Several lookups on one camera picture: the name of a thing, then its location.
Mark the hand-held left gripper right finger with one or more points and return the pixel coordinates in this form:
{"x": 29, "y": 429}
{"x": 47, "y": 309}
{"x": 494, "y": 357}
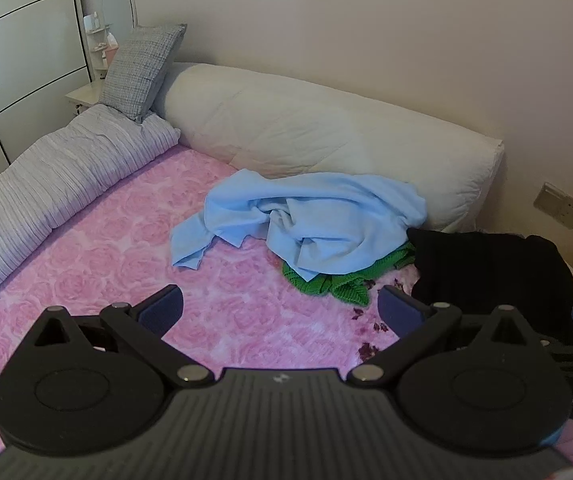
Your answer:
{"x": 397, "y": 312}

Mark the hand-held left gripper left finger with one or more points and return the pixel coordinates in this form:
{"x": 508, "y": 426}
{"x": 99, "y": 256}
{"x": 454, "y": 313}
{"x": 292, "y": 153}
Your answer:
{"x": 159, "y": 310}

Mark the light blue sweatshirt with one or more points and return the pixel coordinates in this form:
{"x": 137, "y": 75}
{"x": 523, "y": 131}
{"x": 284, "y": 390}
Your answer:
{"x": 326, "y": 220}

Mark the pink floral blanket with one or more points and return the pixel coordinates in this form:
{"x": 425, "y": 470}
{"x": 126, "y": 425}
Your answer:
{"x": 116, "y": 260}

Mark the green knit garment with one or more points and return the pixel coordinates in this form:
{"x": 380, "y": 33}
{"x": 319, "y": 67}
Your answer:
{"x": 336, "y": 287}

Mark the black garment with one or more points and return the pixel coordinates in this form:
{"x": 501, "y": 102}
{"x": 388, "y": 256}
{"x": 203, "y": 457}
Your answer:
{"x": 491, "y": 270}

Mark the grey striped duvet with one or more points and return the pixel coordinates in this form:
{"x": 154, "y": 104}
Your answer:
{"x": 56, "y": 175}

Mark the white nightstand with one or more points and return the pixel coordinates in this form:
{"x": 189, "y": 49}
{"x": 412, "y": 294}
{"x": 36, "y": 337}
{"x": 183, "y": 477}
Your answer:
{"x": 84, "y": 94}

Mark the grey checked pillow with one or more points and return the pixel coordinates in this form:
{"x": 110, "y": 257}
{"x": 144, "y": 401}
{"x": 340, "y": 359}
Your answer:
{"x": 139, "y": 70}

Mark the pink box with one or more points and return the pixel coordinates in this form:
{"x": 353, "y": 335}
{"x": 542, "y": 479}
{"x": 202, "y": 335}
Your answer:
{"x": 113, "y": 55}

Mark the white cosmetics shelf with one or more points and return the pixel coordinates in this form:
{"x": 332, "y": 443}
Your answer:
{"x": 97, "y": 40}

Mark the white wardrobe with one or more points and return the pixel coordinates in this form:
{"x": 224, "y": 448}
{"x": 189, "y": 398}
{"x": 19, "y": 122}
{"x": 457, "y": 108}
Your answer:
{"x": 16, "y": 60}

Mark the oval mirror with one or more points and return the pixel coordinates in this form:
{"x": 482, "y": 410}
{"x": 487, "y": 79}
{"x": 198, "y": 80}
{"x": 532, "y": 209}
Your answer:
{"x": 119, "y": 2}

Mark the beige wall socket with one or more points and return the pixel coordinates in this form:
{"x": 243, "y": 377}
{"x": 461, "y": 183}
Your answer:
{"x": 559, "y": 205}

